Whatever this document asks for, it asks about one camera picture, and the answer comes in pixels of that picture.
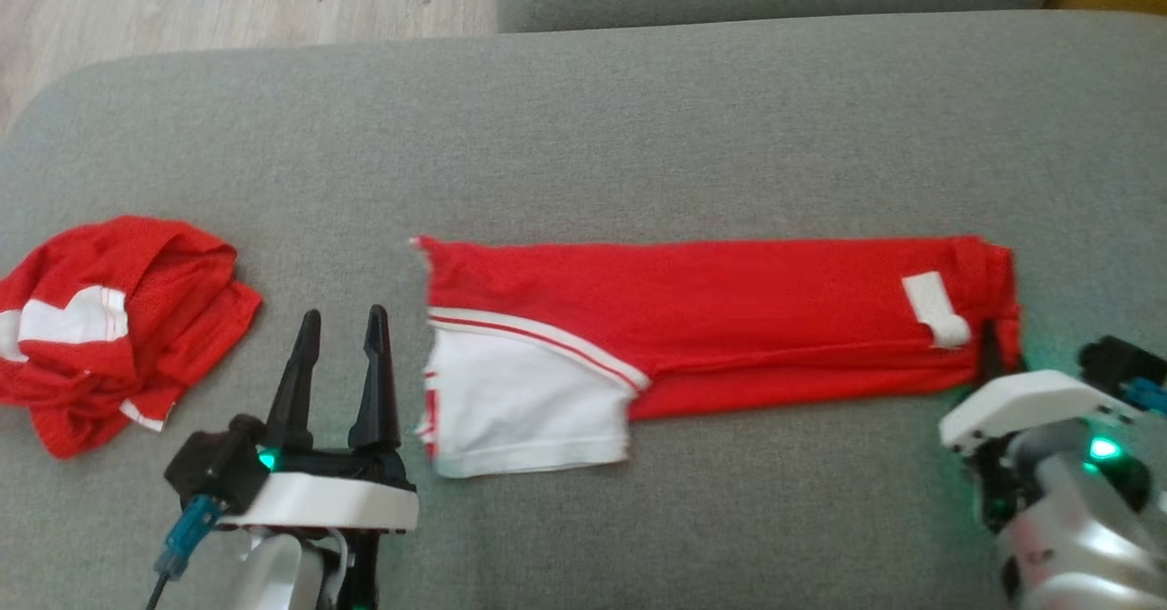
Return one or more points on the red number 23 jersey shirt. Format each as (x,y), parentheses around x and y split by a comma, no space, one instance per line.
(729,318)

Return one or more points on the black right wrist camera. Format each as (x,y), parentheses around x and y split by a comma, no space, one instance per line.
(1121,368)

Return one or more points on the red shorts with white stripes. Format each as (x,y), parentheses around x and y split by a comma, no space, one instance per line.
(118,336)

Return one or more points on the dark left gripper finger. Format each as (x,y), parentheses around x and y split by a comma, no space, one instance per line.
(294,382)
(376,382)

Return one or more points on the large grey sofa seat cushion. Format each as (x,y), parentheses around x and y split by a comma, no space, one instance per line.
(638,136)

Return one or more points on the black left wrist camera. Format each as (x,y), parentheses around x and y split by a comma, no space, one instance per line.
(219,464)

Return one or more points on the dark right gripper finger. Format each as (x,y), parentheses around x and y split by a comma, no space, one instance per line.
(992,355)

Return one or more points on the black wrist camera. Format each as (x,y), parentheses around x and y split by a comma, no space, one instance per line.
(219,464)
(1121,368)

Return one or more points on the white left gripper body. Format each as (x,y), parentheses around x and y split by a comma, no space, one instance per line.
(328,496)

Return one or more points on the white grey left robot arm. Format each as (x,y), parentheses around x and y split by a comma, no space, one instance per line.
(283,573)

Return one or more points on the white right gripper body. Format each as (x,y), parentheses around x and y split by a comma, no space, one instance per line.
(1030,405)

